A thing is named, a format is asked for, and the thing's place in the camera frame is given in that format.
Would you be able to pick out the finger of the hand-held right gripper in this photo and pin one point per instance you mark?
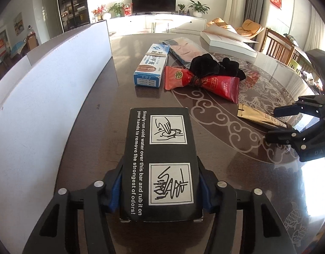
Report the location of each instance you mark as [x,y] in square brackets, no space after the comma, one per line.
[289,109]
[281,136]

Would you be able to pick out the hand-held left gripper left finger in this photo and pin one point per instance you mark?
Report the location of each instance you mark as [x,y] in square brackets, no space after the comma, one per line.
[114,193]

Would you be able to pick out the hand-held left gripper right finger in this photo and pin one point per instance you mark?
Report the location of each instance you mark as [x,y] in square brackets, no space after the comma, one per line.
[206,193]

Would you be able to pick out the gold foil packet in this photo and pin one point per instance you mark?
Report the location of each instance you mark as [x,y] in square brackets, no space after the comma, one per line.
[257,116]

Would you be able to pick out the black printed box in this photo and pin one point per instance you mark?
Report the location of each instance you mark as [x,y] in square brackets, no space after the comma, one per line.
[167,153]

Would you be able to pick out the cluttered wooden table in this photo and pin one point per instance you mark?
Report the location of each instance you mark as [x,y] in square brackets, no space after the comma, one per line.
[302,58]

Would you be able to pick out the wooden chair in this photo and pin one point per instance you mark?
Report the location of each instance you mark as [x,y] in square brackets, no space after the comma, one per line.
[277,47]

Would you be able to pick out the red packet with white print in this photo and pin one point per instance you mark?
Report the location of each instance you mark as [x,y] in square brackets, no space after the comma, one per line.
[220,87]

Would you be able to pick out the black velvet scrunchie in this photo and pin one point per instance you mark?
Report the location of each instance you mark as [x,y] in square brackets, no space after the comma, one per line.
[218,64]

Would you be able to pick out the white flat box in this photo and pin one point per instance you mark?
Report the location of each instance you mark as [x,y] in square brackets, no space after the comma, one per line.
[228,43]

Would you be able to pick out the orange lounge chair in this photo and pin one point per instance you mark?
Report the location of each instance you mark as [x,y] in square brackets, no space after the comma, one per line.
[247,26]

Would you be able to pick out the grey curtain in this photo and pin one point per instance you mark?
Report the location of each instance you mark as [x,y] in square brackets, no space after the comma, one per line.
[255,2]

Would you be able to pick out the white partition board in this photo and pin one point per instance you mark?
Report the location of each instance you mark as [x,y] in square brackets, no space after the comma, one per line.
[46,111]

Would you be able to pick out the red packet with gold emblem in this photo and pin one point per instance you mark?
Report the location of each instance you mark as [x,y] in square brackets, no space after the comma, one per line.
[177,78]

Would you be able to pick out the clear packet of tan stockings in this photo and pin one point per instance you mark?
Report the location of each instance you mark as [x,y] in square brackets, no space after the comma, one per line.
[183,50]

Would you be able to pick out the white curtain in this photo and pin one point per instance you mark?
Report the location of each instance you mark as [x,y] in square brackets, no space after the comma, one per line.
[235,0]

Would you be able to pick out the blue and white carton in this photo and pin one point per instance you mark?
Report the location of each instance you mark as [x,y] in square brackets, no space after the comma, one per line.
[152,66]

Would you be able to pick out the large plant in white pot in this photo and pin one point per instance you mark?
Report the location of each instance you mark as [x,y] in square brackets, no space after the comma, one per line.
[198,8]

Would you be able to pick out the small potted plant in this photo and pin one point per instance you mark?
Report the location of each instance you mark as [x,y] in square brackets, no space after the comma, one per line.
[181,8]

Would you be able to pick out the white side table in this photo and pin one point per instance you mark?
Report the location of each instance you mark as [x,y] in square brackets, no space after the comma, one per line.
[162,21]

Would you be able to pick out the white television cabinet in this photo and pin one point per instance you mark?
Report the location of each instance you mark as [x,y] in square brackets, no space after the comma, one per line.
[136,22]

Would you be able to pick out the black television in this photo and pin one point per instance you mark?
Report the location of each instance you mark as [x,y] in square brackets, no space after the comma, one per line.
[153,2]

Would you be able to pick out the blue patterned umbrella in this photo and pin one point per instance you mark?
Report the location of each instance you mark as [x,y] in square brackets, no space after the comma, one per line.
[17,48]

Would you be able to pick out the red flowers in white vase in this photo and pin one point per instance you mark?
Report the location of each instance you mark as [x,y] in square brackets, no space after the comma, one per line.
[99,12]

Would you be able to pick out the red gift bag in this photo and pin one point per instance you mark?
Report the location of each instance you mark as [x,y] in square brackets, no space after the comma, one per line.
[127,10]

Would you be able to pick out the green potted plant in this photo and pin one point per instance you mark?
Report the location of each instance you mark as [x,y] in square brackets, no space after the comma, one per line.
[117,9]

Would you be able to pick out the red door poster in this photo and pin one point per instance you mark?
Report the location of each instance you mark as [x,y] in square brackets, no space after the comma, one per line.
[1,46]

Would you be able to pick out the dark glass display cabinet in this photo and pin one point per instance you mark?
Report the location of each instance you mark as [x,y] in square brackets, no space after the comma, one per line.
[72,5]

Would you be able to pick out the framed wall painting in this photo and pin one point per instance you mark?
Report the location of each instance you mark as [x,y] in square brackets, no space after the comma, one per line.
[18,22]

